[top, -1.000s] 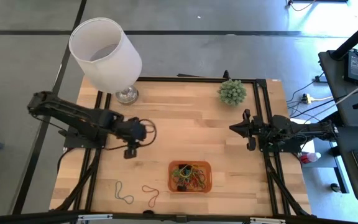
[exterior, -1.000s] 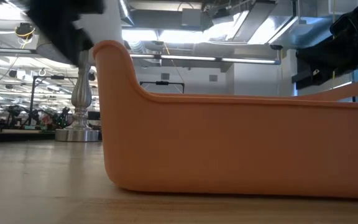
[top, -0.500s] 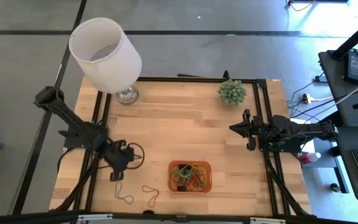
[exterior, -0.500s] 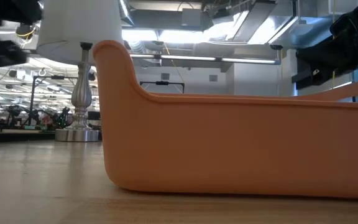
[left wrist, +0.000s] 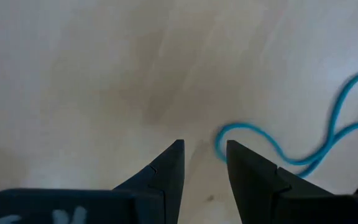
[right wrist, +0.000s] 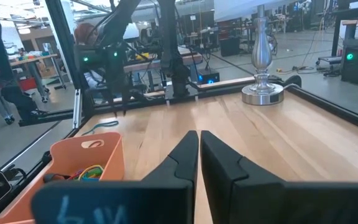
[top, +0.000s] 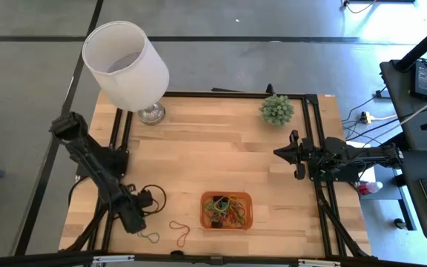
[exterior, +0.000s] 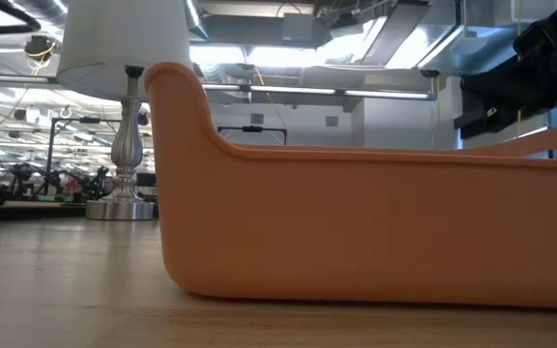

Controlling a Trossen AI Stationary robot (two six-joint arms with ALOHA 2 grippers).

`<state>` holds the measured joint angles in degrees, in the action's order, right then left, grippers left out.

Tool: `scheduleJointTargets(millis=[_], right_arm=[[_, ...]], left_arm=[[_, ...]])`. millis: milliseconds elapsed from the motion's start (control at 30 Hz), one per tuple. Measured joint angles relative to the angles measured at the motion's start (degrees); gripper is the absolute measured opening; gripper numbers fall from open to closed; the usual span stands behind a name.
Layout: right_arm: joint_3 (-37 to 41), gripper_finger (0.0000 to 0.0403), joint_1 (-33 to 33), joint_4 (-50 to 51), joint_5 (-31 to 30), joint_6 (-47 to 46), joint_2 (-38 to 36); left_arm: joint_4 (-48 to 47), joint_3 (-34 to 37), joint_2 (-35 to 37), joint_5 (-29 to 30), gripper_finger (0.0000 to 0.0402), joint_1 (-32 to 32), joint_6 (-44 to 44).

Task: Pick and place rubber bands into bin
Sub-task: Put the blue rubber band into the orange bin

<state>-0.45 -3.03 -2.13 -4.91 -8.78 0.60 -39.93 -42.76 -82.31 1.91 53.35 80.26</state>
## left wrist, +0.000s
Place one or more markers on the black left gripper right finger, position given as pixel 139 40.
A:
pixel 291 208

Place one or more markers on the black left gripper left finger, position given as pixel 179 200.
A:
pixel 73 208

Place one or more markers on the teal rubber band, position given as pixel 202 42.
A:
pixel 303 162

